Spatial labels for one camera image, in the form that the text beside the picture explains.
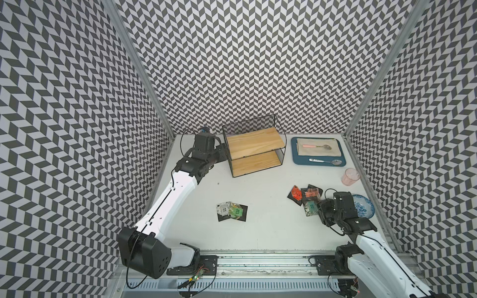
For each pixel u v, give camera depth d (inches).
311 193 35.9
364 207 34.1
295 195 36.2
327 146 44.0
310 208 35.0
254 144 35.0
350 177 38.0
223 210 34.1
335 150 42.7
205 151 22.2
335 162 40.1
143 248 14.9
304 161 42.0
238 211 34.1
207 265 28.8
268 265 29.4
